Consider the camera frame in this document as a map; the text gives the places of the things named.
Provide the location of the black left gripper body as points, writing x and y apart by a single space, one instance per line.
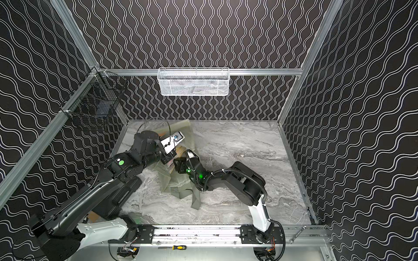
168 156

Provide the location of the black wire mesh basket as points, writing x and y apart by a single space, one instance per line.
96 108

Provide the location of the folding fan with pink paper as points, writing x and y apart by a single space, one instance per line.
173 160

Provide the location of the white wire mesh basket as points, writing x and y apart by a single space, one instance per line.
194 85

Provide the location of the aluminium corner frame post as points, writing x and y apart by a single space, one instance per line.
71 26

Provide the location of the right aluminium frame post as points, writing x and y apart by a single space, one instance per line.
322 32

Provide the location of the olive green tote bag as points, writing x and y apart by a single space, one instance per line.
178 185

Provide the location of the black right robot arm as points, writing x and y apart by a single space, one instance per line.
243 182

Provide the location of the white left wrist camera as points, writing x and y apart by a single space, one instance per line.
175 138

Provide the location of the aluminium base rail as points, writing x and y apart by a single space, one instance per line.
228 236

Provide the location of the left aluminium side bar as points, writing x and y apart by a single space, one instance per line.
31 156

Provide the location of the yellow handled screwdriver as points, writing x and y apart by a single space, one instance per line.
175 247

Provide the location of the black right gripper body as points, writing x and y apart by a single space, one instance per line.
179 165

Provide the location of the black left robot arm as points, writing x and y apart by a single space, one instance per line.
57 232

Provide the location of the horizontal aluminium back bar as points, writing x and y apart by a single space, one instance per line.
204 71

